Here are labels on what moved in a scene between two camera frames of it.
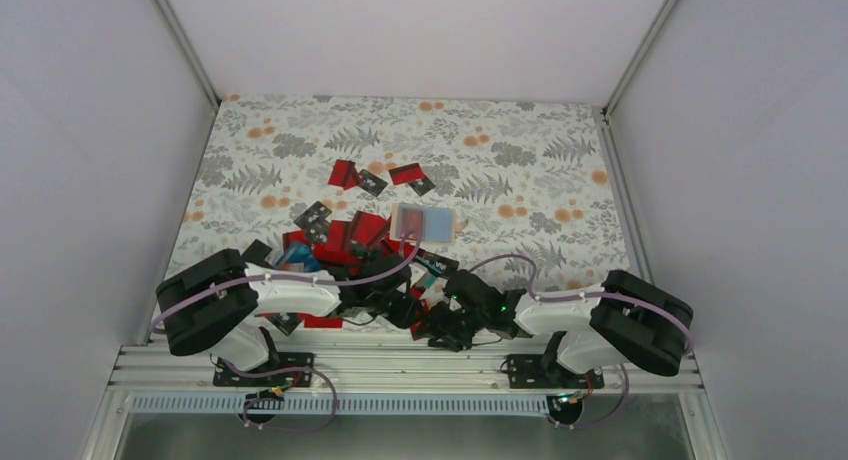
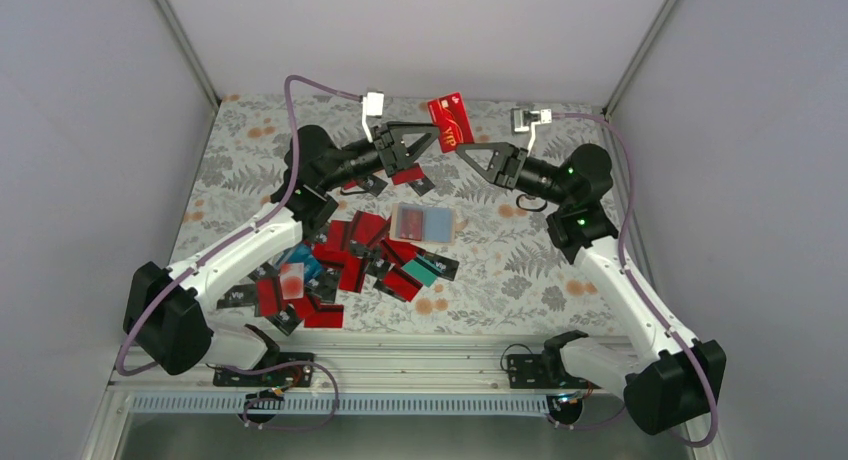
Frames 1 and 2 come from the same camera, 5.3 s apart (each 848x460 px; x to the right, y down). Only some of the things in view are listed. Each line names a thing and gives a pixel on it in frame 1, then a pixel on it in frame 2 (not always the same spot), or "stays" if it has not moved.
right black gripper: x=441 y=329 -> x=505 y=159
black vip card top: x=370 y=182 stays
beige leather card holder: x=434 y=224 stays
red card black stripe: x=412 y=219 stays
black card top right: x=421 y=186 stays
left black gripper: x=402 y=317 -> x=398 y=156
